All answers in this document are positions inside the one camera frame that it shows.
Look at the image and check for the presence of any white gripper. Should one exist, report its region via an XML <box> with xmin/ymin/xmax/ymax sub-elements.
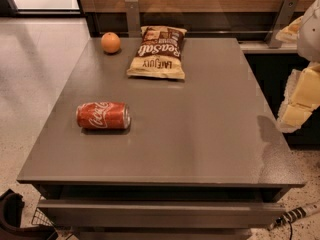
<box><xmin>276</xmin><ymin>0</ymin><xmax>320</xmax><ymax>133</ymax></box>

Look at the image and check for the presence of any red coca-cola can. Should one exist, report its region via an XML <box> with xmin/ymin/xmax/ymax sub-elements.
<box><xmin>76</xmin><ymin>102</ymin><xmax>131</xmax><ymax>130</ymax></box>

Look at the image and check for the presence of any brown sea salt chip bag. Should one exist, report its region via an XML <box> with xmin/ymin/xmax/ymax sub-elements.
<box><xmin>127</xmin><ymin>26</ymin><xmax>187</xmax><ymax>80</ymax></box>

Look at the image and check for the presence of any orange fruit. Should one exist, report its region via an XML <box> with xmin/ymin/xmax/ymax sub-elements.
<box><xmin>101</xmin><ymin>32</ymin><xmax>121</xmax><ymax>54</ymax></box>

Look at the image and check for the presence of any grey table drawer front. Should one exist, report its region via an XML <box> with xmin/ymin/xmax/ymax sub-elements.
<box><xmin>38</xmin><ymin>200</ymin><xmax>284</xmax><ymax>229</ymax></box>

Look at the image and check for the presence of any black curved base object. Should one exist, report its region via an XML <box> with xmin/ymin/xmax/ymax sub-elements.
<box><xmin>0</xmin><ymin>189</ymin><xmax>58</xmax><ymax>240</ymax></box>

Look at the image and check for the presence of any right metal bracket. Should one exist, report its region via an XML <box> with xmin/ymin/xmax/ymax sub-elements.
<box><xmin>265</xmin><ymin>0</ymin><xmax>299</xmax><ymax>49</ymax></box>

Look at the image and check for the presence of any metal bracket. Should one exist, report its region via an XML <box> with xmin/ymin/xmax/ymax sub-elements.
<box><xmin>125</xmin><ymin>0</ymin><xmax>141</xmax><ymax>37</ymax></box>
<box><xmin>265</xmin><ymin>0</ymin><xmax>299</xmax><ymax>49</ymax></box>

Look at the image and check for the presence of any left metal bracket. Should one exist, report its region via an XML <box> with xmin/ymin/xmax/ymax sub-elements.
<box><xmin>125</xmin><ymin>0</ymin><xmax>141</xmax><ymax>37</ymax></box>

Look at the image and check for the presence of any wire mesh basket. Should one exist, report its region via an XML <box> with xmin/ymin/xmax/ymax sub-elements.
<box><xmin>31</xmin><ymin>208</ymin><xmax>52</xmax><ymax>226</ymax></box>

